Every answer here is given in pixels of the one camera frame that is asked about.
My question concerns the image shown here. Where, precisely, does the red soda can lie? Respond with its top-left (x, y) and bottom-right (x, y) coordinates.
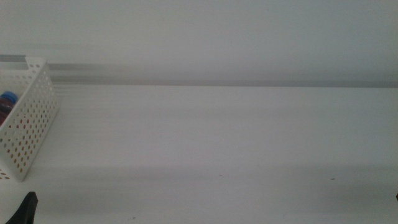
top-left (0, 105), bottom-right (13, 126)

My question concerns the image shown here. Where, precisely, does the small clear water bottle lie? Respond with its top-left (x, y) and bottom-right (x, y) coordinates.
top-left (0, 91), bottom-right (19, 110)

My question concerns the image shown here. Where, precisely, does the white perforated plastic basket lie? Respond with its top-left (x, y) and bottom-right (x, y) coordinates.
top-left (0, 56), bottom-right (60, 183)

